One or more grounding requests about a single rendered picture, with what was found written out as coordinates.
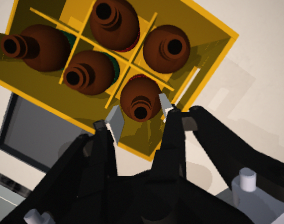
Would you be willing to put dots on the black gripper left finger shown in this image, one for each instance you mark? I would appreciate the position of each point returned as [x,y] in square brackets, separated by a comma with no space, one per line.
[52,198]

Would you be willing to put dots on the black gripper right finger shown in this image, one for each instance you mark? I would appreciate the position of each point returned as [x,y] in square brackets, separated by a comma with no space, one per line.
[257,179]

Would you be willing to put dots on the yellow divided crate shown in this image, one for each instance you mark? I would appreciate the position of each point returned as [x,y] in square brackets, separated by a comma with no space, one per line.
[48,91]

